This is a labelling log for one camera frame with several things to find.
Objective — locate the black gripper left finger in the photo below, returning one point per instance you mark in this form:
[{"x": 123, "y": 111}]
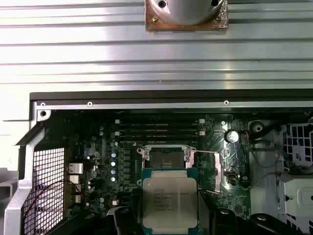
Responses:
[{"x": 127, "y": 222}]

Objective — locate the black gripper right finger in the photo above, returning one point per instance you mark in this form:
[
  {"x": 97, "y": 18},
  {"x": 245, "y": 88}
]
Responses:
[{"x": 212, "y": 220}]

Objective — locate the silver topped CPU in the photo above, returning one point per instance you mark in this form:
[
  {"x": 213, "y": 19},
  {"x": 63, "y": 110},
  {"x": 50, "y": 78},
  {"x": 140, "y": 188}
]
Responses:
[{"x": 168, "y": 195}]

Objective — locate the CPU socket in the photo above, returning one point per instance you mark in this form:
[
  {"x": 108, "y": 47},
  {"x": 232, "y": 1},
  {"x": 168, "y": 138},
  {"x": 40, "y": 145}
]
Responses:
[{"x": 166, "y": 159}]

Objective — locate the RAM slot black clips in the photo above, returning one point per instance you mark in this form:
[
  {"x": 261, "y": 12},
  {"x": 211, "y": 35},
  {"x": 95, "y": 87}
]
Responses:
[
  {"x": 159, "y": 126},
  {"x": 159, "y": 139}
]

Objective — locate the RAM slot white clips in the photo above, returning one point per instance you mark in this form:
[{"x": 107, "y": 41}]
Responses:
[
  {"x": 159, "y": 133},
  {"x": 159, "y": 121}
]

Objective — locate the green motherboard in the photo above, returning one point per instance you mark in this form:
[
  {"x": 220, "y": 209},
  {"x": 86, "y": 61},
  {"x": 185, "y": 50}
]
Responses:
[{"x": 210, "y": 142}]

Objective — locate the metal drive cage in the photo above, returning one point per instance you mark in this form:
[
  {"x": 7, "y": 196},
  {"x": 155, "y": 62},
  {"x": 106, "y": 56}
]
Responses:
[{"x": 293, "y": 195}]

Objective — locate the black PC case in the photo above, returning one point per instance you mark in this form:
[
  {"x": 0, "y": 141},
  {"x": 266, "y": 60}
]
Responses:
[{"x": 156, "y": 96}]

